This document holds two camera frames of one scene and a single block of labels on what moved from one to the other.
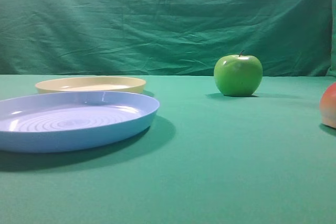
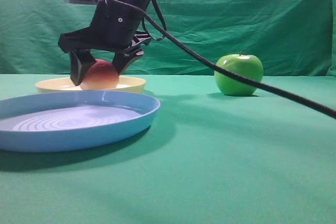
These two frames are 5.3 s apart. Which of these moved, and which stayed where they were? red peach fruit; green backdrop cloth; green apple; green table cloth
Moved: red peach fruit
Stayed: green table cloth; green backdrop cloth; green apple
